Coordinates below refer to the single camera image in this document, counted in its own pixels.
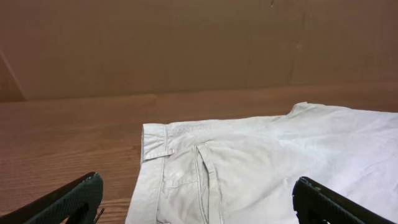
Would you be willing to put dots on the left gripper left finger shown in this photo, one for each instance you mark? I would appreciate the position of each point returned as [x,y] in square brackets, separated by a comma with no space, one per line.
[74,203]

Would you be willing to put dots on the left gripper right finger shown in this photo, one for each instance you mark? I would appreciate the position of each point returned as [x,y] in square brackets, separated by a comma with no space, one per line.
[316,204]

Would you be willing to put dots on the beige shorts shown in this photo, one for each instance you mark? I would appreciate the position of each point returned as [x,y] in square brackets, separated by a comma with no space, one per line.
[244,170]

